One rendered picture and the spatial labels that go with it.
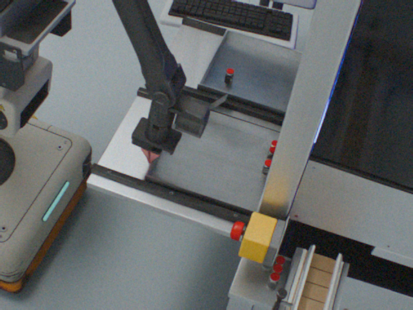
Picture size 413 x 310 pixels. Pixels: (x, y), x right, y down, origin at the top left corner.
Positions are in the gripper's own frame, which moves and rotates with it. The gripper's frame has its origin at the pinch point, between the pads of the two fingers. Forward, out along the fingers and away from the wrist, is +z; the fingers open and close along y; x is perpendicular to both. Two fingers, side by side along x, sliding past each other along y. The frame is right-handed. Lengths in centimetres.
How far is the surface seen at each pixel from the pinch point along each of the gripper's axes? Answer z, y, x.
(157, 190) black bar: 0.6, 4.7, -7.3
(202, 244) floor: 89, 18, 43
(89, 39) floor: 97, -73, 134
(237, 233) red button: -12.0, 24.5, -19.0
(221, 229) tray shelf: 1.1, 21.5, -10.2
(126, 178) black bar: 1.4, -3.3, -7.1
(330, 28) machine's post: -62, 25, -13
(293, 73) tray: 0, 24, 48
